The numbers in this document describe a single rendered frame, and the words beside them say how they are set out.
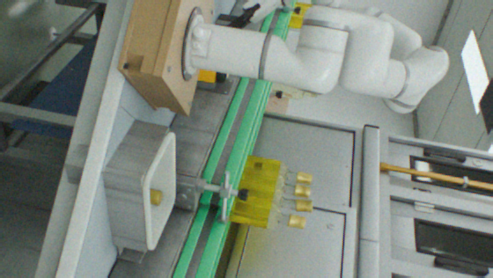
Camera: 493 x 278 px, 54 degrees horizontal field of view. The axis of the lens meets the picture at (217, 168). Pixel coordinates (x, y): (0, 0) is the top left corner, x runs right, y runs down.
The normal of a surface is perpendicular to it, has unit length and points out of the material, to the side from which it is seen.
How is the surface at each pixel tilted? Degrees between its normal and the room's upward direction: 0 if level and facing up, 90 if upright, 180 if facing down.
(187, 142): 90
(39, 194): 90
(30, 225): 90
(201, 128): 90
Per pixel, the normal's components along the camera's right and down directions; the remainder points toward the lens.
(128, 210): -0.24, 0.65
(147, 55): -0.11, -0.15
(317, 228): 0.05, -0.73
